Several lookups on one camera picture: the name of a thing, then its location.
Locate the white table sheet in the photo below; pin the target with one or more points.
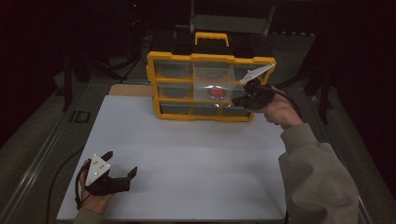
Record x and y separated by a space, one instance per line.
186 174

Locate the person's right hand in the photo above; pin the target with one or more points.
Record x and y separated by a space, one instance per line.
283 113

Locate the grey metal stand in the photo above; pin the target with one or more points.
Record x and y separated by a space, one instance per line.
230 23

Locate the grid of clear drawers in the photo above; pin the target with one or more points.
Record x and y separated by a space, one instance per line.
174 91

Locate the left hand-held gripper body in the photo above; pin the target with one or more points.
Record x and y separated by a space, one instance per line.
98 172

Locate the aluminium rail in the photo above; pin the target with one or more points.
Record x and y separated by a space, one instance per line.
37 161
364 199

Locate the person's left hand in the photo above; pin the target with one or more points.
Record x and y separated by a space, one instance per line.
95 203

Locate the red round button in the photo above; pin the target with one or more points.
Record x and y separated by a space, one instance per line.
217 93

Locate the black tripod stand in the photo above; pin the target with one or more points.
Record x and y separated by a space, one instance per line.
67 87
325 93

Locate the clear plastic drawer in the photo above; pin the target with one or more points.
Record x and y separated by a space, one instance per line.
213 74

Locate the yellow organizer cabinet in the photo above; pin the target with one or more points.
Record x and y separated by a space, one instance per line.
174 81

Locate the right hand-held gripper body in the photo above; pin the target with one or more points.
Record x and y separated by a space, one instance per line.
261 95

